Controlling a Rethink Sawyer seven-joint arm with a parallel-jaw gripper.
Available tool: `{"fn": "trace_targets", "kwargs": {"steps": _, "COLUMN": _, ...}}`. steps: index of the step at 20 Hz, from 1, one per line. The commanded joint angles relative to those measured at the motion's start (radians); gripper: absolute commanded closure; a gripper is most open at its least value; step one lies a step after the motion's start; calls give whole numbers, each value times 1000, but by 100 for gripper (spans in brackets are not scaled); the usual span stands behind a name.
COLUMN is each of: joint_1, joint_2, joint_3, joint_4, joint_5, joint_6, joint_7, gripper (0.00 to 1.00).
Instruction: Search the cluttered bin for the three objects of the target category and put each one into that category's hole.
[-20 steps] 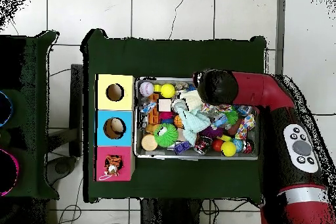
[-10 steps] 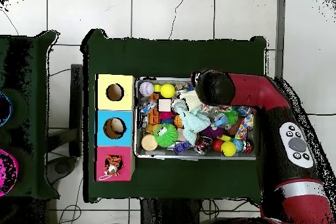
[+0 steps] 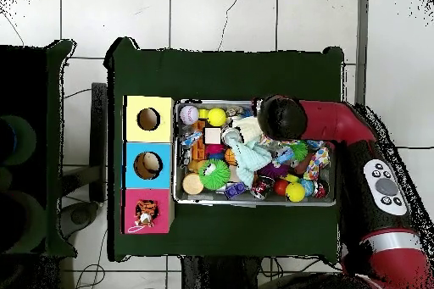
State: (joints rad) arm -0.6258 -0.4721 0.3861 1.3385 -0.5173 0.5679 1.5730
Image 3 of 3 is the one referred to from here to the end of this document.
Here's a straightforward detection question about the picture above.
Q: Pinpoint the mint green cloth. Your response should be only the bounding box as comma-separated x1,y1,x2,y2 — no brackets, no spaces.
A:
224,132,273,188

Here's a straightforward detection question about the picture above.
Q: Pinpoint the smooth yellow ball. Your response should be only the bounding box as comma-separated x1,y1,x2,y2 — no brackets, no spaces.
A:
285,181,307,203

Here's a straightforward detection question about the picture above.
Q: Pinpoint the cream cloth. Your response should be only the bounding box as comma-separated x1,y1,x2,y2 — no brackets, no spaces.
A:
233,115,264,144

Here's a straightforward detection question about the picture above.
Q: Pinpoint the white baseball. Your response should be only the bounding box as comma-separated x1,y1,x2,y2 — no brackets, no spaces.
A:
178,104,200,125

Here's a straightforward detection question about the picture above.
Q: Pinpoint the yellow tennis ball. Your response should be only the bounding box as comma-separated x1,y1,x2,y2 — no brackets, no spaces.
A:
206,107,227,127

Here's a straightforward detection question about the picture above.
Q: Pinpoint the orange striped tiger plush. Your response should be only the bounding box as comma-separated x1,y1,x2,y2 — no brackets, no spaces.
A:
127,198,159,234

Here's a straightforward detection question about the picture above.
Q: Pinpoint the blue plastic compartment tray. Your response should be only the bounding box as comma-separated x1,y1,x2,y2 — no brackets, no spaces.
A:
223,181,248,200

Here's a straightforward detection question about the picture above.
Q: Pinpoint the green spiky toy with eyes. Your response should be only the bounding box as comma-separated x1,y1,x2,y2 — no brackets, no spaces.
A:
198,158,231,191

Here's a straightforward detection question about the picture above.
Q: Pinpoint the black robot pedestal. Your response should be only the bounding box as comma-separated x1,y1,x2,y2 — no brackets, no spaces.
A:
181,256,262,289

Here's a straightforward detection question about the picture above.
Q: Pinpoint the dark green table cloth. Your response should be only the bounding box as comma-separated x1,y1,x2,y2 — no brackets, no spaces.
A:
104,36,345,262
0,39,77,258

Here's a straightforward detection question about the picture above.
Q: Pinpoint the shallow silver mesh bin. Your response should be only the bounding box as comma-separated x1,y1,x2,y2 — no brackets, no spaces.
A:
172,98,340,207

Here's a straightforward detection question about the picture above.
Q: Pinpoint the tan round disc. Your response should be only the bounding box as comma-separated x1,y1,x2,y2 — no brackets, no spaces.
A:
181,172,205,196

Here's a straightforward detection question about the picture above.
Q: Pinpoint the wooden box with three holes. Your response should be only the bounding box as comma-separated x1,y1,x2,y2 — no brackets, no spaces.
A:
121,94,175,235

